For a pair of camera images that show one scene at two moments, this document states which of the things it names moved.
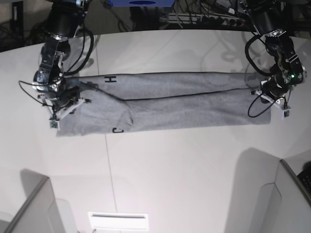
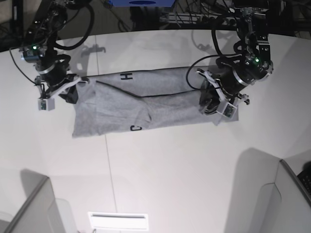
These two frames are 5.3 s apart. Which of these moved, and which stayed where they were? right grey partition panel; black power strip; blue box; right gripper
Moved: right gripper
Stayed: right grey partition panel; black power strip; blue box
